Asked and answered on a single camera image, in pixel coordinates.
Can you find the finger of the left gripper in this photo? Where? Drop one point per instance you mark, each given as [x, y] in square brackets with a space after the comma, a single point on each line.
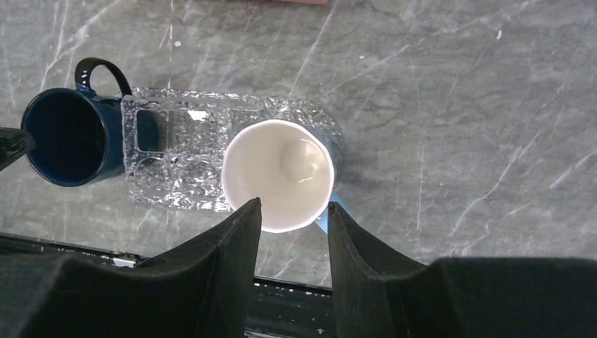
[15, 143]

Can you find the light blue white mug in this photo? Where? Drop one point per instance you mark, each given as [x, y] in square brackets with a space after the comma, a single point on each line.
[292, 168]

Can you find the pink perforated plastic basket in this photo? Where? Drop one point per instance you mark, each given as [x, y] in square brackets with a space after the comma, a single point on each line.
[315, 2]

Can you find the clear acrylic toothbrush holder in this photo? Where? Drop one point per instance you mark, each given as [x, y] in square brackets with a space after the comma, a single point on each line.
[174, 148]

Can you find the dark blue mug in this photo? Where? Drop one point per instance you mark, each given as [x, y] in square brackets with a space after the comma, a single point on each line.
[78, 134]

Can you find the clear textured oval tray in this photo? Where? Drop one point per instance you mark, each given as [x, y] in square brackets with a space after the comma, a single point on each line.
[292, 110]

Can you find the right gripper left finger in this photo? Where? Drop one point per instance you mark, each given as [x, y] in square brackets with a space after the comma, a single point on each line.
[201, 288]

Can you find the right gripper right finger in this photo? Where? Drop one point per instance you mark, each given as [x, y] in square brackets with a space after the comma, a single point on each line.
[379, 292]

